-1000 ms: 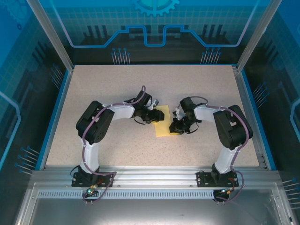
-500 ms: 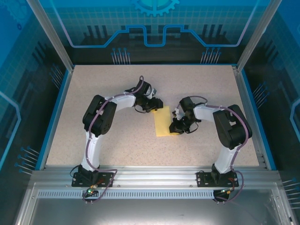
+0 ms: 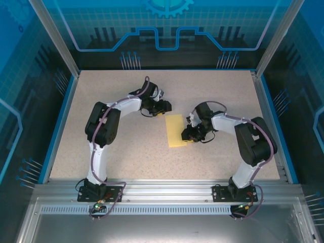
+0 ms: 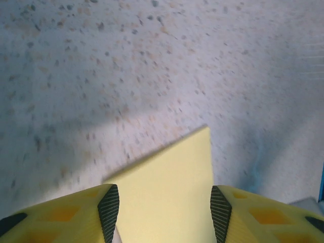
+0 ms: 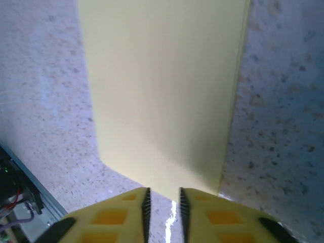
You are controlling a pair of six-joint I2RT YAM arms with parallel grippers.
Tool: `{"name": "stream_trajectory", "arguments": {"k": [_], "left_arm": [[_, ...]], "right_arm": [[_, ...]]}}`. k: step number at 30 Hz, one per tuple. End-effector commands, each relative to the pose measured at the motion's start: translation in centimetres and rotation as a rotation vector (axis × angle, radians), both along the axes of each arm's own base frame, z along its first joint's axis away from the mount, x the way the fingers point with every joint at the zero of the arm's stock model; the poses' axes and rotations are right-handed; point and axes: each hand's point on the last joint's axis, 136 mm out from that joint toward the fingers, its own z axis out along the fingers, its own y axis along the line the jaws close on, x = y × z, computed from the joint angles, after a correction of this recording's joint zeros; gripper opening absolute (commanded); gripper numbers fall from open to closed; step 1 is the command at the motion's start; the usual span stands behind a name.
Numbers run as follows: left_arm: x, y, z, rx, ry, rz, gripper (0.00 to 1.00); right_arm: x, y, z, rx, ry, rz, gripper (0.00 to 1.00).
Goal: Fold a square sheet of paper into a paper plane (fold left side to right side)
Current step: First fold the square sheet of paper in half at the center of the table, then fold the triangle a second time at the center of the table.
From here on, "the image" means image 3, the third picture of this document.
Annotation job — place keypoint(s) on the aluminium frame post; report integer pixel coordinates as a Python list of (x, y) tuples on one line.
[(55, 38), (276, 38)]

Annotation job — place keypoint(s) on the blue table edge strip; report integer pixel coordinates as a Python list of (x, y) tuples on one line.
[(278, 126), (60, 127)]

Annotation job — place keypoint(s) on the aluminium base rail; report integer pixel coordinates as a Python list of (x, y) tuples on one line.
[(164, 192)]

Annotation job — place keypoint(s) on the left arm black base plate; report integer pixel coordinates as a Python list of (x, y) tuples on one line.
[(114, 196)]

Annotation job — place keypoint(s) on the yellow square paper sheet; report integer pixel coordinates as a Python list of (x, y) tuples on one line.
[(173, 129)]

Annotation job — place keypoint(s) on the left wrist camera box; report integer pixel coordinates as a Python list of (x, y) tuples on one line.
[(158, 95)]

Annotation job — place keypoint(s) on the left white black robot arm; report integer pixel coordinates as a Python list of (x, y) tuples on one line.
[(101, 126)]

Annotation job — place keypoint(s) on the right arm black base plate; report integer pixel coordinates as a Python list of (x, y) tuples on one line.
[(220, 193)]

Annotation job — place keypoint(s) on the aluminium side rail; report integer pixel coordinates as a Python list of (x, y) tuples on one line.
[(265, 101)]

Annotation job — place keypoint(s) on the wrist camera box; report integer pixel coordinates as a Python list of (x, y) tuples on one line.
[(158, 95), (193, 119)]

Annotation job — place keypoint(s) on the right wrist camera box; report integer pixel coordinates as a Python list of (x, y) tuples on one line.
[(193, 119)]

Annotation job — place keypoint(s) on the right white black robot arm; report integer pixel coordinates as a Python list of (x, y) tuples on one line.
[(253, 141)]

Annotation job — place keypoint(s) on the grey metal sheet tray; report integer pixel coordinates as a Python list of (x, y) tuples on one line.
[(164, 227)]

